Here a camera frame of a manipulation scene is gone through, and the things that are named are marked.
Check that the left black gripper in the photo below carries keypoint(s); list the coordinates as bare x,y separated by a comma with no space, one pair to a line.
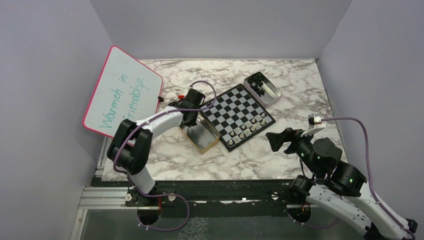
193,121

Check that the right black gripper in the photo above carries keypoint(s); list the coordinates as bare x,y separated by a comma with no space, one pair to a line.
276,139

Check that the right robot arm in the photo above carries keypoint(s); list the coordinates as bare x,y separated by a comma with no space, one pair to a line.
340,188

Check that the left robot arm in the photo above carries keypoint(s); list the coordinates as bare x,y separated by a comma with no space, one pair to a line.
131,144

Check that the black white chess board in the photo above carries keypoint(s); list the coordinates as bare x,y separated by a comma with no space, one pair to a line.
231,110

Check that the pile of black pieces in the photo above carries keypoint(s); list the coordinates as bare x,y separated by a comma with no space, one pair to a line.
256,82

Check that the white board pink rim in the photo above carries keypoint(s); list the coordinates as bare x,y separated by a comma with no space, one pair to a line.
126,89

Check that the gold tin tray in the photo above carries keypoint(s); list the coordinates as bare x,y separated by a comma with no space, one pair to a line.
203,136

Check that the silver white tin tray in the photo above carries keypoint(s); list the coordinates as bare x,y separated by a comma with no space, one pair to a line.
271,97

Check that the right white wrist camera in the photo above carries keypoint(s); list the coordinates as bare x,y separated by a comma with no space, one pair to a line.
316,124

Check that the black metal base rail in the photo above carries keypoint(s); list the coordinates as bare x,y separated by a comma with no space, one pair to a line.
205,198

